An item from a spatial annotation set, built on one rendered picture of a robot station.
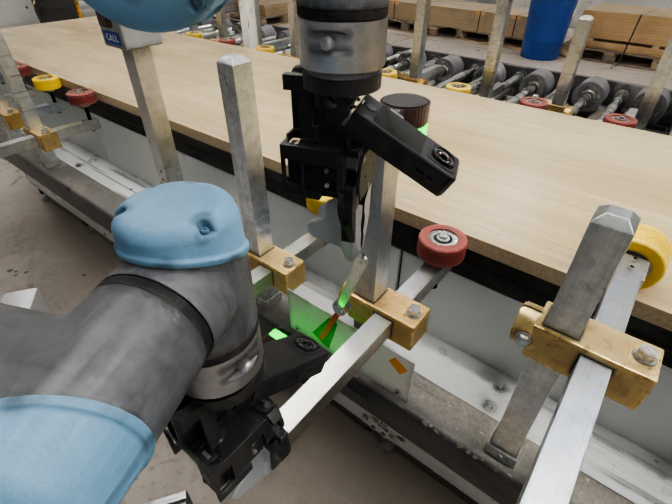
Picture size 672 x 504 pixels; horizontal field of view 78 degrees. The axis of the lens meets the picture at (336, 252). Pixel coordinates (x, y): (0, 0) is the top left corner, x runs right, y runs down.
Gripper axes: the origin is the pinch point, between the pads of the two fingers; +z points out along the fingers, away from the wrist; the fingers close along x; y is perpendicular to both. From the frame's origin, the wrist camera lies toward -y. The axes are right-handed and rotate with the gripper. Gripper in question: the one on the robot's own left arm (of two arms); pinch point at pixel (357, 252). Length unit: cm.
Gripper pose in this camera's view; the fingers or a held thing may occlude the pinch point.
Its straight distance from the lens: 48.8
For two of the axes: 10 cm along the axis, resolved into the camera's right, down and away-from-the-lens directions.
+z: 0.0, 7.9, 6.1
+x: -3.2, 5.8, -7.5
